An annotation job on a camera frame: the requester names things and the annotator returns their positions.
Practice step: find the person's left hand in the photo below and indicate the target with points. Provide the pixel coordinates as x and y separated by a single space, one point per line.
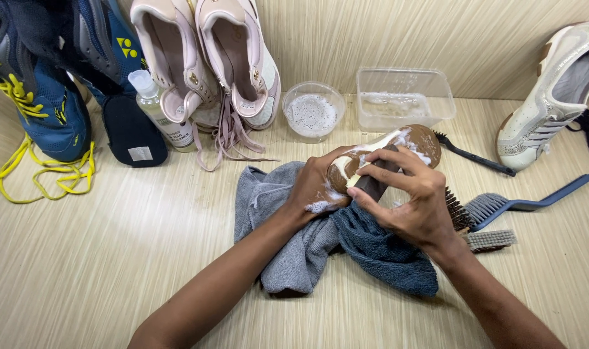
313 186

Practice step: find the person's right hand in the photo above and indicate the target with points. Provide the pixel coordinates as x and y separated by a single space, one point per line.
415 203

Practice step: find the person's left fingers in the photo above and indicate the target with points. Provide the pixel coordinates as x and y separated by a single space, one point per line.
340 151

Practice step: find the dark brown cleaning brush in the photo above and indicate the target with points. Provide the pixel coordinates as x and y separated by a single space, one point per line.
375 180

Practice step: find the brown-soled white shoe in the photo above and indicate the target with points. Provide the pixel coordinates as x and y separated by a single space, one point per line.
401 145

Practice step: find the round clear bowl with foam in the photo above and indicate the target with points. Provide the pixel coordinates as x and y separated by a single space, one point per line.
312 114

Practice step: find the rectangular clear plastic container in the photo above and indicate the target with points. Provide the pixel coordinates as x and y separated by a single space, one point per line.
401 99

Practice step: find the light grey microfibre cloth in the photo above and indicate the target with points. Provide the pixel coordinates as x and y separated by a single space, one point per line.
284 228

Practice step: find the dark blue towel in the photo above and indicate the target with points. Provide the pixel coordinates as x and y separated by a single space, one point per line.
381 247

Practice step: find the pink shoelace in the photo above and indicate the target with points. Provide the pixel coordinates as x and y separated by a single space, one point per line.
226 140

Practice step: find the wooden brush brown bristles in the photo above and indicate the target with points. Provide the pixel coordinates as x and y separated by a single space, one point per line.
456 211

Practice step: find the pink sneaker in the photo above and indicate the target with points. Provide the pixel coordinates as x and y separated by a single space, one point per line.
241 63
175 63

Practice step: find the thin black brush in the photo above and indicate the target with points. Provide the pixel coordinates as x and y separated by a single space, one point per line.
473 156

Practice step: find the wooden brush grey bristles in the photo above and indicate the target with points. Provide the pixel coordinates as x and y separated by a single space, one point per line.
488 240

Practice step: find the clear shoe cleaner bottle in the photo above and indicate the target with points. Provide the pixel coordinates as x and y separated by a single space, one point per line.
161 114

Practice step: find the dark shoe insole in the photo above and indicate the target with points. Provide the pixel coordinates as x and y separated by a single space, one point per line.
132 131

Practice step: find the white sneaker grey stripes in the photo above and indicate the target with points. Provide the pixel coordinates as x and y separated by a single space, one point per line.
546 102

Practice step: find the blue sports shoe yellow logo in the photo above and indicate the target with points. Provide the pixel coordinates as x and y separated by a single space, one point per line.
105 43

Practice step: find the blue sports shoe yellow laces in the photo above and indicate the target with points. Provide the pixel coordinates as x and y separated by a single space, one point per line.
32 92

